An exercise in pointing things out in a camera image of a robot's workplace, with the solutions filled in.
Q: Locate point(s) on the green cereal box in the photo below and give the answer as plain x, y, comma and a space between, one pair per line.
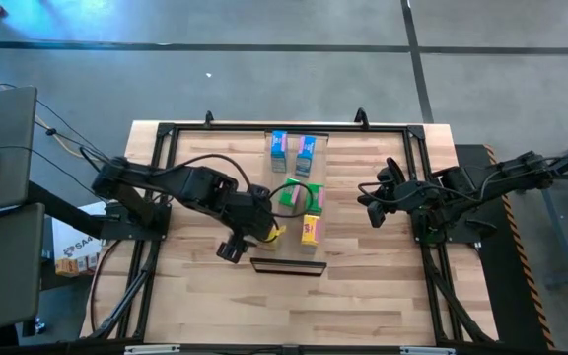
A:
316, 199
289, 194

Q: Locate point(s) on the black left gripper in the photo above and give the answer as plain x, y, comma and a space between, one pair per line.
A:
254, 224

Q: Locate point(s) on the white printed cardboard box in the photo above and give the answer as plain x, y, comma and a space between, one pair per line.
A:
74, 246

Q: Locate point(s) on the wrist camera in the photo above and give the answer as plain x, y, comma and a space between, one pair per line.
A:
230, 250
376, 214

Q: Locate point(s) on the black desk support beam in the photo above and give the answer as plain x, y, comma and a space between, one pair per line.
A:
62, 209

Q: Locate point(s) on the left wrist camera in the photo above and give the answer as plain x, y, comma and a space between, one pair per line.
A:
230, 250

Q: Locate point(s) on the black aluminium table frame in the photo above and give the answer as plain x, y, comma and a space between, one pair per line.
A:
289, 128

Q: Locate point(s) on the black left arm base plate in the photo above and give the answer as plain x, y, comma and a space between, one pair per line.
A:
158, 229

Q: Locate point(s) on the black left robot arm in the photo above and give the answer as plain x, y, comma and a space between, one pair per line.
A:
200, 190

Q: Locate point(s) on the black mat hazard stripe edge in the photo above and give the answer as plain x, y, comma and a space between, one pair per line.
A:
506, 276

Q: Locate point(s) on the grey desk panel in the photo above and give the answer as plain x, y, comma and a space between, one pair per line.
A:
3, 271
3, 123

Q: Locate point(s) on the blue cereal box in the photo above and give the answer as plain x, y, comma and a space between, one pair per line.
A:
279, 148
305, 155

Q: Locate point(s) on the yellow Pops cereal box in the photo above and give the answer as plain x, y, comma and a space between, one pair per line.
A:
278, 235
310, 232

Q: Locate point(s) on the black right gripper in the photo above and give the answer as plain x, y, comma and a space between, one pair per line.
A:
412, 197

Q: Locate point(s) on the black frame wooden shelf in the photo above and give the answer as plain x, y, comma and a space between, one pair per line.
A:
291, 252

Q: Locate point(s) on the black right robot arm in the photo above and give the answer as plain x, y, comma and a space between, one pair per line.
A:
506, 172

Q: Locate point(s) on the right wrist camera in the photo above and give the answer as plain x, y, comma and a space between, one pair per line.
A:
376, 214

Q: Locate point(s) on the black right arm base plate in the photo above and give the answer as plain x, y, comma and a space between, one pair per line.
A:
461, 234

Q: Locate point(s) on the silver edge bracket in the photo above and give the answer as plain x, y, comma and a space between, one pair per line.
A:
427, 351
152, 350

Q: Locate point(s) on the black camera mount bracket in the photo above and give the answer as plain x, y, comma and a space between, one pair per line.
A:
209, 119
362, 118

